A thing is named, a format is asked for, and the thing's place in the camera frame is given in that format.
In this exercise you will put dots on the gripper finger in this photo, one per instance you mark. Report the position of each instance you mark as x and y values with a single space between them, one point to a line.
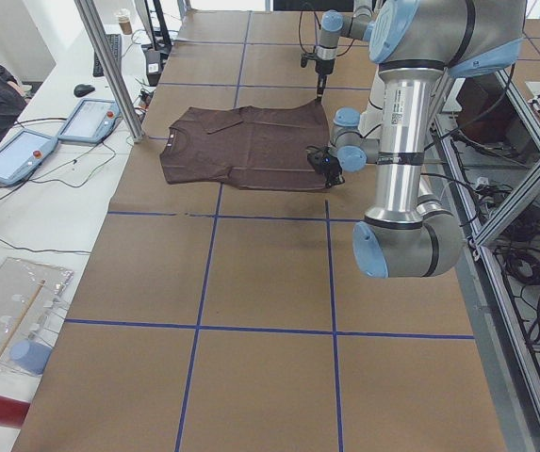
321 85
334 180

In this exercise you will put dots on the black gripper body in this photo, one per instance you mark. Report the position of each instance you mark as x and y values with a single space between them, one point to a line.
322 67
332 171

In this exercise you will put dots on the brown t-shirt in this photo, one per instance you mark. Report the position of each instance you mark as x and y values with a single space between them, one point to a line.
247 147

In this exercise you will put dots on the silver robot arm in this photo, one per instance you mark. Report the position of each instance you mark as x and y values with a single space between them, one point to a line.
407 232
335 25

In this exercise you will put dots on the brown paper table cover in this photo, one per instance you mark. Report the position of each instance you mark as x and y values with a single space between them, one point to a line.
210 318

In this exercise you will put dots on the paper coffee cup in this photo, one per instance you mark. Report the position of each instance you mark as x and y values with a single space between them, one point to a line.
123 18

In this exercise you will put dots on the far blue teach pendant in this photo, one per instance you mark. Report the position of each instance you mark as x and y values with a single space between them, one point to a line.
91 121

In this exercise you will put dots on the blue teach pendant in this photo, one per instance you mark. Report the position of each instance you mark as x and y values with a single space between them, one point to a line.
91 121
21 155

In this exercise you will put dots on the black computer mouse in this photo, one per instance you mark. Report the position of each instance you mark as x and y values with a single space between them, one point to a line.
81 90

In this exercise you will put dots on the near blue teach pendant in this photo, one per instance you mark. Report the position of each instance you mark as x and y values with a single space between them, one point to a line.
21 155

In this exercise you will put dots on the clear plastic bag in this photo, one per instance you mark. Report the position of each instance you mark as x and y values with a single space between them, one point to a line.
18 281

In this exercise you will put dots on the light blue cup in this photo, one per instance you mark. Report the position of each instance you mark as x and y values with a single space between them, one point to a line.
31 356

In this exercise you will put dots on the wooden stick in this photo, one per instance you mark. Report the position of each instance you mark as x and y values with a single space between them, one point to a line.
19 319

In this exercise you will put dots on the aluminium frame rail structure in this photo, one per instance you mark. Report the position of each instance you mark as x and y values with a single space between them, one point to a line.
489 139

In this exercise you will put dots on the aluminium frame post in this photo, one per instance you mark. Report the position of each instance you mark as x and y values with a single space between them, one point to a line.
97 35

